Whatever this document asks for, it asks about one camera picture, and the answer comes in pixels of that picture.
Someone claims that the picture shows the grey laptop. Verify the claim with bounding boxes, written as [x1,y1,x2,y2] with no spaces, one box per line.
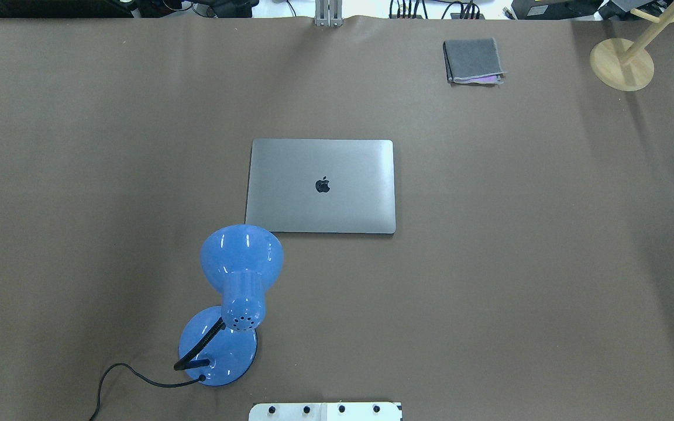
[245,138,397,235]

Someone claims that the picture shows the black lamp power cable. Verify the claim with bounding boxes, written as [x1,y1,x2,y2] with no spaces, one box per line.
[89,363,207,421]

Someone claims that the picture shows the blue desk lamp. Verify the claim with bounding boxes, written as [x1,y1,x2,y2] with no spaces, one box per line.
[174,225,284,387]

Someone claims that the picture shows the metal bracket at table edge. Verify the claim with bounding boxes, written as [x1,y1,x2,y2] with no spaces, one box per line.
[315,0,344,27]

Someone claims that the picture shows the folded grey cloth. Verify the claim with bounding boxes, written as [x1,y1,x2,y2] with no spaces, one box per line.
[442,37,506,85]

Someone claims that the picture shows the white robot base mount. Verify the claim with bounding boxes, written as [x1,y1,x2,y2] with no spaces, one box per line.
[248,402,404,420]

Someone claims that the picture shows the wooden stand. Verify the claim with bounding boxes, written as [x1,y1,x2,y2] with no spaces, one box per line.
[589,2,674,92]

